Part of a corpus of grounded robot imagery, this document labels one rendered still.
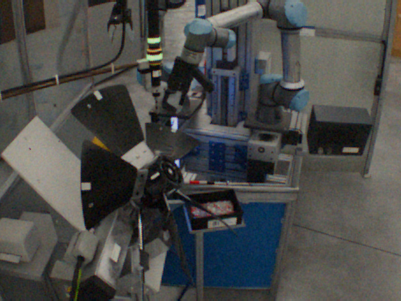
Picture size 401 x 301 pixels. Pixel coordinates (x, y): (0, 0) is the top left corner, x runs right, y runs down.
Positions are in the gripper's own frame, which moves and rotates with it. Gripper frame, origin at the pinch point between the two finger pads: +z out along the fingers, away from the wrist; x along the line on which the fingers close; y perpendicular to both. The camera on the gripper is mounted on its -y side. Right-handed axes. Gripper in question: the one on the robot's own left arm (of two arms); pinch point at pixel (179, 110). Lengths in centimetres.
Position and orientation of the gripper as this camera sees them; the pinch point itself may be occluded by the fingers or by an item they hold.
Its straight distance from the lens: 145.5
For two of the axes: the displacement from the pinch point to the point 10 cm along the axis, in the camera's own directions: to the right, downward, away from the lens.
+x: -0.9, 4.8, -8.7
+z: -3.0, 8.2, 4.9
